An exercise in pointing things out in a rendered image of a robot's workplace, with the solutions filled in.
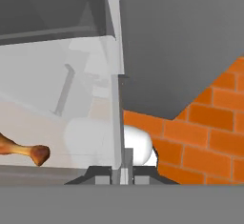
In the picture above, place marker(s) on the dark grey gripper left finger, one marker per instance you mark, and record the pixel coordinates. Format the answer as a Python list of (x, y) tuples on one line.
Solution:
[(95, 173)]

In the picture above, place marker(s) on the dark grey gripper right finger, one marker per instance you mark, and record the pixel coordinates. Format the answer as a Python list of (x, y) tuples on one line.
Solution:
[(141, 172)]

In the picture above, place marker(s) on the brown chicken drumstick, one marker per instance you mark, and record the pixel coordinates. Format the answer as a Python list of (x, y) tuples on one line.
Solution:
[(30, 151)]

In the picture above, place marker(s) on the white rounded object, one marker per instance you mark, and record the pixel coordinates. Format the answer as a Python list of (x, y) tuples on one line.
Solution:
[(139, 145)]

